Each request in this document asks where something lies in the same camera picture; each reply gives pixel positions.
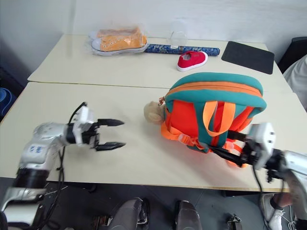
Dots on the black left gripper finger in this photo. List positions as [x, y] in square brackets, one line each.
[111, 146]
[111, 122]

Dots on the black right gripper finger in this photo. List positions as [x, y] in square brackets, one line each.
[238, 137]
[230, 157]

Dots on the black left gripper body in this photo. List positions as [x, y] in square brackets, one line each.
[92, 136]

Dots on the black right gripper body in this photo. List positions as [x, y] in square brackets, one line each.
[250, 153]

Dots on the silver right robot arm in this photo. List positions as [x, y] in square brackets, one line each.
[293, 167]

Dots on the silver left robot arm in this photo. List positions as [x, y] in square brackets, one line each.
[42, 141]

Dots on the orange and teal backpack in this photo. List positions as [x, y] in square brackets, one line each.
[189, 112]

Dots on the person's white sneaker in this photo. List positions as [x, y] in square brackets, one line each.
[273, 215]

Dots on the dark rounded shape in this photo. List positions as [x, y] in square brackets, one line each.
[188, 215]
[127, 215]

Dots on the black mouse pad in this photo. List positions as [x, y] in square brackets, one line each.
[248, 57]

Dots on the person in white clothing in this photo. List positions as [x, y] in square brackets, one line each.
[298, 79]

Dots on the blue patterned roll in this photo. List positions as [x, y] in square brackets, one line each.
[158, 48]

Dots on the small red shoe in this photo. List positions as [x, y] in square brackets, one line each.
[192, 60]

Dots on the blue object on floor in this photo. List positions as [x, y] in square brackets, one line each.
[6, 100]

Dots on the clear plastic shoe bag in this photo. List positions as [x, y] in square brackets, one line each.
[141, 30]

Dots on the black chair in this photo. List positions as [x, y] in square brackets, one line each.
[293, 52]

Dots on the clear plastic stand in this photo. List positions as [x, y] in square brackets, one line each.
[178, 36]

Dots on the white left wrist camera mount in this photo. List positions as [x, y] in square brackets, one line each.
[82, 117]

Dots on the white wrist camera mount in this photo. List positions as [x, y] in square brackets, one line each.
[82, 117]
[265, 136]

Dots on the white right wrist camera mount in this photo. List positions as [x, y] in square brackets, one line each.
[265, 136]

